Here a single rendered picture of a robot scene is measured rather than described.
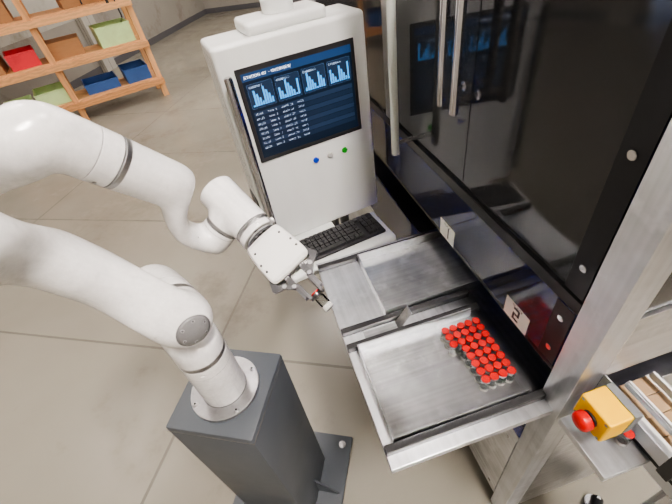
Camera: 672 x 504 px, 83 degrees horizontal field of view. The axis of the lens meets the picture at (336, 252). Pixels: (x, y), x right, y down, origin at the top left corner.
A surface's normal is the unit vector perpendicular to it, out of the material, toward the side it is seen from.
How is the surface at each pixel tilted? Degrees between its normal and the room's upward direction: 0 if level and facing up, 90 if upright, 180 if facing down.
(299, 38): 90
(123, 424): 0
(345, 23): 90
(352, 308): 0
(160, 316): 66
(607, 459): 0
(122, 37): 90
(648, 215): 90
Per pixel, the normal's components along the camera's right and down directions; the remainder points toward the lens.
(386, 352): -0.14, -0.73
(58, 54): 0.48, 0.54
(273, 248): -0.04, -0.24
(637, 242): -0.95, 0.29
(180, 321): 0.51, 0.18
